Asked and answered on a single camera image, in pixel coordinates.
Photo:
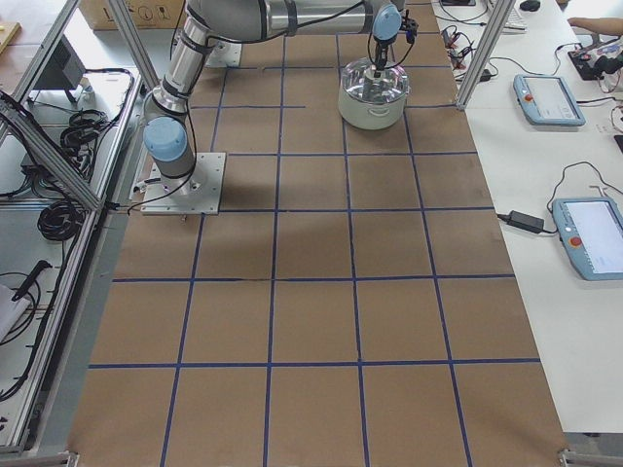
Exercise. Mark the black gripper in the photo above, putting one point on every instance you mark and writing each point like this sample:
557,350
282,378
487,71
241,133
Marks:
381,49

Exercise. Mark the glass pot lid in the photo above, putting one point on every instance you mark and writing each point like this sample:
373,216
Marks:
361,81

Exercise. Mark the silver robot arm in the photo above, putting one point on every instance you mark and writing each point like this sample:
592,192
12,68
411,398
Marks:
214,29

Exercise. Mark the person forearm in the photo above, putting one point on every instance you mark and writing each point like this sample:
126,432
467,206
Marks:
606,26

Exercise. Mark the white pot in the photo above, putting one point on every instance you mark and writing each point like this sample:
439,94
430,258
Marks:
369,116

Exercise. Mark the black computer mouse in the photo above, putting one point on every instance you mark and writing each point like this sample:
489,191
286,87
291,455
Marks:
530,5

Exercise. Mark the far teach pendant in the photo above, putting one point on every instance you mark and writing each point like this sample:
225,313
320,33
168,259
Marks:
547,101

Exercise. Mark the teach pendant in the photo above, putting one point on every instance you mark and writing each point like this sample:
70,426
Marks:
547,101
590,230

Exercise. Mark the black electronics board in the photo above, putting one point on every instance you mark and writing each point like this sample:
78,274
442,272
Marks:
593,64

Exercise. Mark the black power adapter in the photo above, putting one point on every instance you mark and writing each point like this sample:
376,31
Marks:
525,222

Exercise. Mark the cardboard box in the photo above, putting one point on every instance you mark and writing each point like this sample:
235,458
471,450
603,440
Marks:
146,14

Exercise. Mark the near teach pendant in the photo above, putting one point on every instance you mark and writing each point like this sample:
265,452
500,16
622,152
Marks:
590,230

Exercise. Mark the black box device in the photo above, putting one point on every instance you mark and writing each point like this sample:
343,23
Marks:
63,71

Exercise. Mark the aluminium frame post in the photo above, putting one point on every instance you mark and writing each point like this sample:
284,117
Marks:
484,50

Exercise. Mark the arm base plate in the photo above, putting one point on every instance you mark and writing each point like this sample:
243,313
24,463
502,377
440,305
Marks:
224,55
201,194

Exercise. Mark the aluminium frame left rail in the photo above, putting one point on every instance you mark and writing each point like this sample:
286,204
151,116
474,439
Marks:
48,209

